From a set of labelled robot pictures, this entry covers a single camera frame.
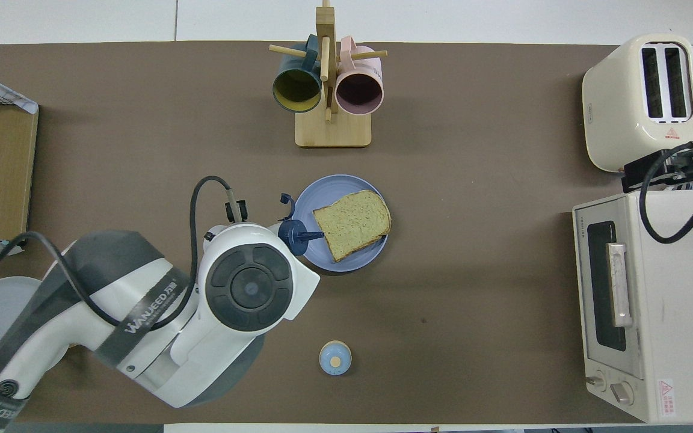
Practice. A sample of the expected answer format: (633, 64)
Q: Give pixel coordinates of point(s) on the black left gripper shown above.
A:
(237, 211)

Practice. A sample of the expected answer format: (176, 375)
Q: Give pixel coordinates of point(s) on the translucent bottle navy cap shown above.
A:
(292, 237)

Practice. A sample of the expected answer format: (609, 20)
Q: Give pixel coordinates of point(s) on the toasted bread slice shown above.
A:
(352, 225)

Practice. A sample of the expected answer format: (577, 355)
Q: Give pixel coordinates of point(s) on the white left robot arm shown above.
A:
(202, 349)

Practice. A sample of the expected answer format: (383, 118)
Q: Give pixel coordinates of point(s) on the blue round plate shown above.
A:
(352, 261)

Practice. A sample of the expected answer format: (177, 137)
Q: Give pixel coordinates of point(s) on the cream two-slot toaster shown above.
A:
(617, 108)

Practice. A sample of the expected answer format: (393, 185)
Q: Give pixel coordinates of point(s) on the wooden mug rack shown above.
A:
(334, 132)

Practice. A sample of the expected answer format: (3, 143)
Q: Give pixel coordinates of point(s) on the teal mug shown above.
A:
(296, 90)

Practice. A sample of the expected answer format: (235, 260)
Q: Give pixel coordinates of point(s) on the white toaster oven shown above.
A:
(677, 331)

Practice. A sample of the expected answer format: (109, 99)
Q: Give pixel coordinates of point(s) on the pink mug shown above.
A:
(358, 90)

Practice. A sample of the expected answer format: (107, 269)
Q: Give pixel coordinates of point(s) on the brown table mat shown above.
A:
(473, 300)

